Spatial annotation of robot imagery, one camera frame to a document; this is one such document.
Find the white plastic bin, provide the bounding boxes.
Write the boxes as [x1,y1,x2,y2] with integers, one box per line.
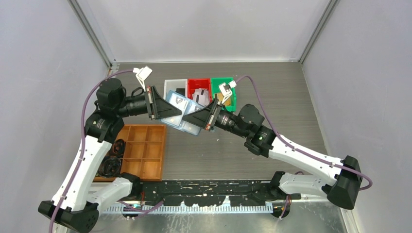
[163,79,188,99]

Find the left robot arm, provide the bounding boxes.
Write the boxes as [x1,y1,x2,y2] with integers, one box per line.
[38,78,182,233]

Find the red plastic bin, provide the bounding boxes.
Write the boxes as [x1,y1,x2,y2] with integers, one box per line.
[187,78,212,106]

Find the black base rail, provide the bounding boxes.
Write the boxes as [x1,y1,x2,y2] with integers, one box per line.
[121,180,286,207]

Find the white cards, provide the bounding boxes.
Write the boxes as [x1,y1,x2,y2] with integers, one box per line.
[192,88,210,106]

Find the wooden compartment tray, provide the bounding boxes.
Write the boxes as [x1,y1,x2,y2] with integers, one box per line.
[93,125,166,182]

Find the blue card holder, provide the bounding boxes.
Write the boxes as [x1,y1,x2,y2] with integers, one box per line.
[160,91,204,136]

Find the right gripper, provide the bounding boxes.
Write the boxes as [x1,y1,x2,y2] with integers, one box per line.
[183,98,249,138]

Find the gold cards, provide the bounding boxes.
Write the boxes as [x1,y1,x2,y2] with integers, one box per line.
[214,93,232,106]

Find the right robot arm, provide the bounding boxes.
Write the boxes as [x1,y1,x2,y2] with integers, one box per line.
[183,100,363,210]

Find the black straps bundle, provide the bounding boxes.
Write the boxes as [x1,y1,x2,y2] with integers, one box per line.
[98,139,126,178]

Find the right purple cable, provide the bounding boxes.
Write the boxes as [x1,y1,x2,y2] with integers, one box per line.
[234,75,373,220]

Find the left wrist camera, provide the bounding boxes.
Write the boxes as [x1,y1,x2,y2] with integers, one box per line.
[132,66,153,91]

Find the green plastic bin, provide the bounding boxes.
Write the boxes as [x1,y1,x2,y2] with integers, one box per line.
[210,77,237,113]

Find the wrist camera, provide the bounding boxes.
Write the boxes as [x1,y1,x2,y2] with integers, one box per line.
[219,81,237,97]
[132,66,153,91]

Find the black cards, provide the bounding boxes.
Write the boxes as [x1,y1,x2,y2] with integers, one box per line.
[176,88,186,97]

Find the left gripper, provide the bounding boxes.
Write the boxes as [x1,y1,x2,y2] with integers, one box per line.
[115,85,182,119]

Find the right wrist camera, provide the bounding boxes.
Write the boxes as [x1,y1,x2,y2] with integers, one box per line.
[219,81,237,97]

